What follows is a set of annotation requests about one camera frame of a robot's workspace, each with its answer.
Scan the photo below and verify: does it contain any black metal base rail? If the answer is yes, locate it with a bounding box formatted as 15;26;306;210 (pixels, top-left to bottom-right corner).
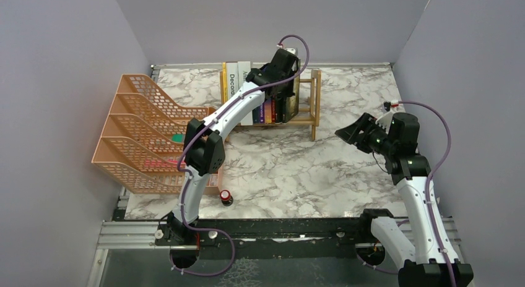
154;217;386;265

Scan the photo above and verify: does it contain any floral Little Women book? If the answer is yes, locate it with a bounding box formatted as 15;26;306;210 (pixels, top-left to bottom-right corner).
252;106;261;125

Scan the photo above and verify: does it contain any purple 52-Storey Treehouse book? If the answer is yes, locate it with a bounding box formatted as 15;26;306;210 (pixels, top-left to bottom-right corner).
259;103;266;124

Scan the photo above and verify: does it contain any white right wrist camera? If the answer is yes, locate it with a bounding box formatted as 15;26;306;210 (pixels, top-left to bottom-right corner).
376;100;399;130

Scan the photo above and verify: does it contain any Afternoon tea coffee cover book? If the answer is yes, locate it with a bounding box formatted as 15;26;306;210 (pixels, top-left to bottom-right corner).
238;61;251;86

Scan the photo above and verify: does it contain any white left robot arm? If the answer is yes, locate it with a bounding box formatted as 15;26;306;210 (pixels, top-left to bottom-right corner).
167;48;300;244

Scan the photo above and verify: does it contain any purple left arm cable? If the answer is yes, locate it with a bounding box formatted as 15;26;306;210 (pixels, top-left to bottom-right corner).
176;34;311;237

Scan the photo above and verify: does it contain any green Alice Wonderland book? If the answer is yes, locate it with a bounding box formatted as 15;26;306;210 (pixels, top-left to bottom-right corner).
282;77;300;123

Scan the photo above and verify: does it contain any white Furniture Decorate book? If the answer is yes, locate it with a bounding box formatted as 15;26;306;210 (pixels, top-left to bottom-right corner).
225;62;240;100

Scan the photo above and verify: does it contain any thin yellow book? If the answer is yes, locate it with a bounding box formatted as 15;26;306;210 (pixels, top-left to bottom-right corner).
220;62;228;104

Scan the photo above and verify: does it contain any orange plastic file organizer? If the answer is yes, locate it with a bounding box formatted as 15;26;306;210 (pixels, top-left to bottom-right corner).
92;74;215;194

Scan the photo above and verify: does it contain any green eraser in organizer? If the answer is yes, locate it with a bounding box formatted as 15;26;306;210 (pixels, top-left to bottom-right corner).
171;134;184;143

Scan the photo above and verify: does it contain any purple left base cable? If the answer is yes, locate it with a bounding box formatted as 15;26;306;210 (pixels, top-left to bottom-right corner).
168;228;238;278

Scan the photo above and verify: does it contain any black Moon and Sixpence book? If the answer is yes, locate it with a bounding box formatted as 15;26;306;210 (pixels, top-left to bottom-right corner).
275;96;286;124

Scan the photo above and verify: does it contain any wooden book rack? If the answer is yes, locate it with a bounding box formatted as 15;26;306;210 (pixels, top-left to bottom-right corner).
238;69;321;141

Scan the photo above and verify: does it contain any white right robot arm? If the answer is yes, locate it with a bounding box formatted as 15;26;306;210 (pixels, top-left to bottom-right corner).
335;113;474;286

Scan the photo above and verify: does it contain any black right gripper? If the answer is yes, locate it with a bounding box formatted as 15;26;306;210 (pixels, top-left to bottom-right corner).
336;112;396;156

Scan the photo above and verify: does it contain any blue Jane Eyre book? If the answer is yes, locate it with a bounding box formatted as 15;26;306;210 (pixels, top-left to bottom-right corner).
264;98;272;124

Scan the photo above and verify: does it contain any pink highlighter in organizer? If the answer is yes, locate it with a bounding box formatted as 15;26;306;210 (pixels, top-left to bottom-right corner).
142;160;178;171

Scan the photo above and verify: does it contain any red 13-Storey Treehouse book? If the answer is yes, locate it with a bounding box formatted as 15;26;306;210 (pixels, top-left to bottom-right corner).
271;98;277;124

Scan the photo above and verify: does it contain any red capped small bottle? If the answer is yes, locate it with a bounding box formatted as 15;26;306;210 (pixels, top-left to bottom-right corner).
219;189;233;207

